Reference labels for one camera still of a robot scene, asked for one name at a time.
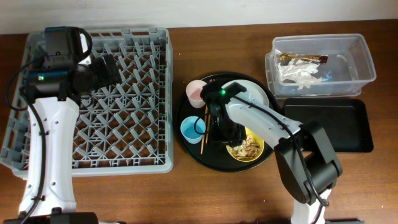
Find round black tray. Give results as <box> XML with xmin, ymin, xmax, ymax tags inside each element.
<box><xmin>173</xmin><ymin>72</ymin><xmax>280</xmax><ymax>172</ymax></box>

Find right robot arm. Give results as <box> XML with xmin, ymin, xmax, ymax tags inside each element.
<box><xmin>200</xmin><ymin>81</ymin><xmax>343</xmax><ymax>223</ymax></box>

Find yellow bowl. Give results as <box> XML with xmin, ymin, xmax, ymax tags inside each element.
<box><xmin>226</xmin><ymin>128</ymin><xmax>265</xmax><ymax>162</ymax></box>

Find white napkin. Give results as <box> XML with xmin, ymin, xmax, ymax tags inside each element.
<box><xmin>278</xmin><ymin>59</ymin><xmax>322</xmax><ymax>90</ymax></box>

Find wooden chopstick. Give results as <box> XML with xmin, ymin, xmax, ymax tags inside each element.
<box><xmin>200</xmin><ymin>106</ymin><xmax>208</xmax><ymax>155</ymax></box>
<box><xmin>205</xmin><ymin>106</ymin><xmax>211</xmax><ymax>144</ymax></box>

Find food scraps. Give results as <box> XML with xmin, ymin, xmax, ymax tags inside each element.
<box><xmin>226</xmin><ymin>135</ymin><xmax>261</xmax><ymax>161</ymax></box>

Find blue cup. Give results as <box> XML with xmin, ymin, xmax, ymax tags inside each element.
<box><xmin>180</xmin><ymin>116</ymin><xmax>206</xmax><ymax>144</ymax></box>

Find pink cup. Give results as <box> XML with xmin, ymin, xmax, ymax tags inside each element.
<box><xmin>185</xmin><ymin>80</ymin><xmax>206</xmax><ymax>108</ymax></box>

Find brown snack wrapper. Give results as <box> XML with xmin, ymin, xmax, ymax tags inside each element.
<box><xmin>279</xmin><ymin>53</ymin><xmax>328</xmax><ymax>65</ymax></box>

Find black rectangular tray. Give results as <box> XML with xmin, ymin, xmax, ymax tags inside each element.
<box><xmin>282</xmin><ymin>98</ymin><xmax>374</xmax><ymax>152</ymax></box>

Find clear plastic bin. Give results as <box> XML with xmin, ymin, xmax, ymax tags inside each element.
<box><xmin>265</xmin><ymin>34</ymin><xmax>376</xmax><ymax>99</ymax></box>

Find grey dishwasher rack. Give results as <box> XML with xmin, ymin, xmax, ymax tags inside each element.
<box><xmin>0</xmin><ymin>27</ymin><xmax>174</xmax><ymax>179</ymax></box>

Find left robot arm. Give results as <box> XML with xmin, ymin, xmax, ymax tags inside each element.
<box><xmin>7</xmin><ymin>26</ymin><xmax>121</xmax><ymax>223</ymax></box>

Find grey plate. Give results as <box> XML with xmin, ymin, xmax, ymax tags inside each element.
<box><xmin>222</xmin><ymin>79</ymin><xmax>269</xmax><ymax>106</ymax></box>

